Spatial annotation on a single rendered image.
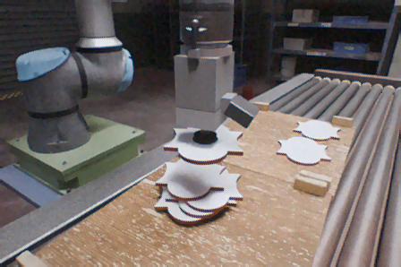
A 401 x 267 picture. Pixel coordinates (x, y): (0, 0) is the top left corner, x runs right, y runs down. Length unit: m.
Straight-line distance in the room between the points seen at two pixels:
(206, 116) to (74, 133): 0.43
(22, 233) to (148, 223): 0.22
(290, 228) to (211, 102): 0.25
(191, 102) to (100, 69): 0.39
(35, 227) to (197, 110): 0.36
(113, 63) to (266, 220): 0.52
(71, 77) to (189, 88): 0.39
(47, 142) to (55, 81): 0.15
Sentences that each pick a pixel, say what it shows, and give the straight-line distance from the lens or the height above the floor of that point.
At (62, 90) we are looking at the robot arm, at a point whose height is 1.09.
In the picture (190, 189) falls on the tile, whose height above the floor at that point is 0.98.
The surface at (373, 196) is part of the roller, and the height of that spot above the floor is 0.92.
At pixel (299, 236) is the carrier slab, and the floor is 0.94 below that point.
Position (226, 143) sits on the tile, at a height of 1.07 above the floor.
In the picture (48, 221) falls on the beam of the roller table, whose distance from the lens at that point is 0.58.
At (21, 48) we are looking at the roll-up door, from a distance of 5.32.
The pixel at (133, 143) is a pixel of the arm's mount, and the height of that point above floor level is 0.92.
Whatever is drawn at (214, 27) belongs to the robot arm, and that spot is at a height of 1.24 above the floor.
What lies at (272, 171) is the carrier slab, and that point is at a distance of 0.63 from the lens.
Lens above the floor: 1.26
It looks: 24 degrees down
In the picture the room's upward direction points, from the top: straight up
